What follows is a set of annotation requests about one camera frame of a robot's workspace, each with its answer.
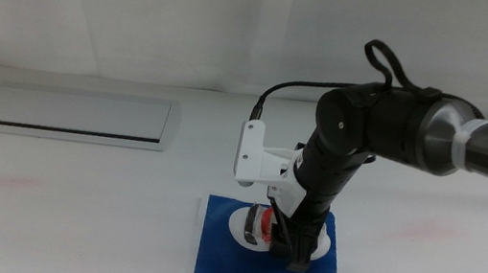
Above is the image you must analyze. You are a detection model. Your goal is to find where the white shoe with striped straps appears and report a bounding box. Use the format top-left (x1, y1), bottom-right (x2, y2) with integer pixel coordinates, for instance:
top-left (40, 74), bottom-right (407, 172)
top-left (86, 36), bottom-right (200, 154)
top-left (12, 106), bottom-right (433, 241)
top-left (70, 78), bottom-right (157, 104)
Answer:
top-left (224, 198), bottom-right (337, 264)

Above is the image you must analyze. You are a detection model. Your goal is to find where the blue rectangular mat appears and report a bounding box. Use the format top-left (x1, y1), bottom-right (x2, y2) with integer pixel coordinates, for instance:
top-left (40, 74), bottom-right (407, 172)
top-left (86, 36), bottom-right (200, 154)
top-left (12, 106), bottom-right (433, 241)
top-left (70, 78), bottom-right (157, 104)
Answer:
top-left (186, 191), bottom-right (351, 273)

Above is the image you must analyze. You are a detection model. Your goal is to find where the white zip tie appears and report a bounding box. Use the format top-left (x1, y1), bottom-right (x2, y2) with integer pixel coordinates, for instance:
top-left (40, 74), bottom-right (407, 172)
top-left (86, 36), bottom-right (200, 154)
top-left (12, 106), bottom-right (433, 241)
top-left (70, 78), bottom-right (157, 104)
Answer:
top-left (442, 88), bottom-right (488, 170)

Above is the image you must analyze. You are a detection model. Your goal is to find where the white backdrop curtain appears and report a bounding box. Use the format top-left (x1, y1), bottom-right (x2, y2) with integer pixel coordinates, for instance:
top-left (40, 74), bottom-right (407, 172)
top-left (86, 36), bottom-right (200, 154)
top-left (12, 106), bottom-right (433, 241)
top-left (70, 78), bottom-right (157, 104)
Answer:
top-left (0, 0), bottom-right (488, 141)

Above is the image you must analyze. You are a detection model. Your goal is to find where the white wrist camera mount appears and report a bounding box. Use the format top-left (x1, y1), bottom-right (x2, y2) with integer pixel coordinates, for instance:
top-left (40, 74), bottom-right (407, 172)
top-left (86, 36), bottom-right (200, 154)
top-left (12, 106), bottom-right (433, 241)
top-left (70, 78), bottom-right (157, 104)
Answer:
top-left (227, 117), bottom-right (318, 216)

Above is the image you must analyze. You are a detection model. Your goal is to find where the black camera cable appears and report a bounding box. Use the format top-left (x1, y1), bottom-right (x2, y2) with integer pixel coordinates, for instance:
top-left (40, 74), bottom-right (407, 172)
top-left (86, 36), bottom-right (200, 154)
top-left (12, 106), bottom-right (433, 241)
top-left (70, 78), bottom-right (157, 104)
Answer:
top-left (248, 21), bottom-right (452, 149)

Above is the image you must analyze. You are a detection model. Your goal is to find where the grey table cable hatch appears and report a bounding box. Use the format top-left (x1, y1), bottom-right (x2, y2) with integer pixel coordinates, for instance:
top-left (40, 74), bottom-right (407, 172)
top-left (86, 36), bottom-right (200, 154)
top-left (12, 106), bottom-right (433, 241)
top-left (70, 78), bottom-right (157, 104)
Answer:
top-left (0, 74), bottom-right (185, 161)

